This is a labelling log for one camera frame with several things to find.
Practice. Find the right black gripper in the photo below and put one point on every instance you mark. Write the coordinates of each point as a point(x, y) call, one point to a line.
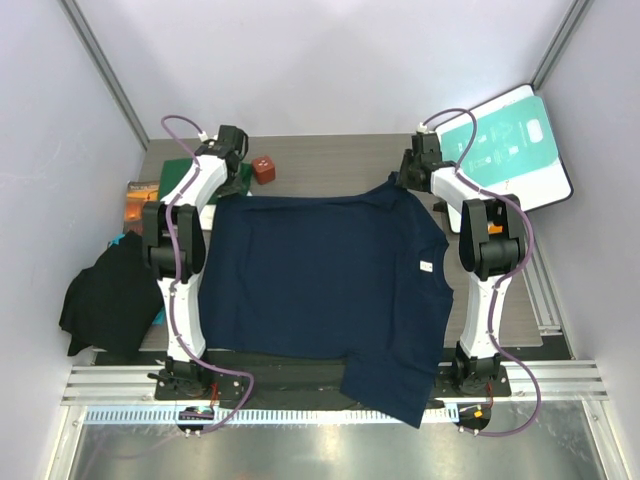
point(403, 179)

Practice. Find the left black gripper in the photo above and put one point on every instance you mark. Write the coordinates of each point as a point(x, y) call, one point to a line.
point(233, 189)

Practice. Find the red cube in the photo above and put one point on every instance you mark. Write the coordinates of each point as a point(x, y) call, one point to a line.
point(264, 169)

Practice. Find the white mug orange inside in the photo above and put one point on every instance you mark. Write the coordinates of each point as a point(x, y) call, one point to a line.
point(494, 229)

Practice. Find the navy blue t-shirt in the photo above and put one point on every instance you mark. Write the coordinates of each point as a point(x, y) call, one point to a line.
point(358, 278)

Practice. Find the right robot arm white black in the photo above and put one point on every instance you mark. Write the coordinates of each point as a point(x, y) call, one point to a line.
point(492, 244)

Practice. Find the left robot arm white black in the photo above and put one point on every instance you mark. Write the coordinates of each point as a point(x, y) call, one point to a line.
point(174, 248)

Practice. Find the white folded t-shirt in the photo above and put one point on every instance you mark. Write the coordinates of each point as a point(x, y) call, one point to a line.
point(206, 217)

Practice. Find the green folded t-shirt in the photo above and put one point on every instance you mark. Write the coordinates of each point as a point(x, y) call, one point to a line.
point(174, 170)

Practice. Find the brown cover book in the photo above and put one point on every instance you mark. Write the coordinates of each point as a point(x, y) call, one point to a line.
point(137, 195)

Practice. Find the teal folding board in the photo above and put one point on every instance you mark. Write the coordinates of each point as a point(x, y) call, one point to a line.
point(512, 141)

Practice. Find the black crumpled t-shirt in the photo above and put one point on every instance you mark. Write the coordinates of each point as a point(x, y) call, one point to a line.
point(112, 304)

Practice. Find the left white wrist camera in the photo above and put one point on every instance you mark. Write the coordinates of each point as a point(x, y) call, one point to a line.
point(204, 137)

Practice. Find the white whiteboard black frame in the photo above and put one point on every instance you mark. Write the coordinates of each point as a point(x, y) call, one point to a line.
point(530, 195)

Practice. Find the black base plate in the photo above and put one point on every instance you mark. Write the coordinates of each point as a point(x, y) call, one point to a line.
point(295, 384)

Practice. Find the left aluminium frame post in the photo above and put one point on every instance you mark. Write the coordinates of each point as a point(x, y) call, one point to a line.
point(90, 42)

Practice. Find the aluminium frame post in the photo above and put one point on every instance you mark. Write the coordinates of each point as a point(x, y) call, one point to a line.
point(572, 19)
point(90, 42)

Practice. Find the right aluminium frame post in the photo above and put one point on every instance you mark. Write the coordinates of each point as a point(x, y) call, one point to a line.
point(572, 19)

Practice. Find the white slotted cable duct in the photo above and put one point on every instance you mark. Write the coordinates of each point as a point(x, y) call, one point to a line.
point(199, 416)

